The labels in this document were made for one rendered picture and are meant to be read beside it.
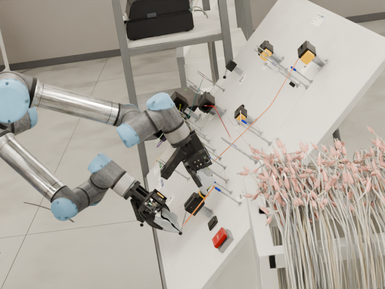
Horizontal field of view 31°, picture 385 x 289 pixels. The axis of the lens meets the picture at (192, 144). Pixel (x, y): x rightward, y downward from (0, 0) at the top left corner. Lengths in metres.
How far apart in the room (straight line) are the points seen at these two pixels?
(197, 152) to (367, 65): 0.58
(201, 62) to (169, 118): 3.29
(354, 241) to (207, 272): 0.91
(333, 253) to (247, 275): 1.21
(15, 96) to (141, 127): 0.38
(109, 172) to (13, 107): 0.42
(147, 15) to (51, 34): 6.87
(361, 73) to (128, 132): 0.70
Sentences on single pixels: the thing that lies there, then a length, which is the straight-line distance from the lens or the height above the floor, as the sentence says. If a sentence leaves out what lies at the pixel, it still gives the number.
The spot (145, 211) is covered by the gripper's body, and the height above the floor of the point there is 1.10.
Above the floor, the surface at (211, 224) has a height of 1.06.
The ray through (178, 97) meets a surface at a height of 1.25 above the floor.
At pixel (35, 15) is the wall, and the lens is 9.93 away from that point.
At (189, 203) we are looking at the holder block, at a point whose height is 1.12.
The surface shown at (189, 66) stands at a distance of 5.40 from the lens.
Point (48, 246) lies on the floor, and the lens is 4.71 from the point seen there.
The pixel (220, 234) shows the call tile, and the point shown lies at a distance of 2.07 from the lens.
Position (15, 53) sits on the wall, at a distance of 10.10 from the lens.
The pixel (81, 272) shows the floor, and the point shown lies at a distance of 4.32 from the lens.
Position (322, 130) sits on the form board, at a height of 1.38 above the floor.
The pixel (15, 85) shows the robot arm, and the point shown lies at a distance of 2.01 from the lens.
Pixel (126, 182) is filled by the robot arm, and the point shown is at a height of 1.20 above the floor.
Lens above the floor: 2.06
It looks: 20 degrees down
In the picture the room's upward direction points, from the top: 8 degrees counter-clockwise
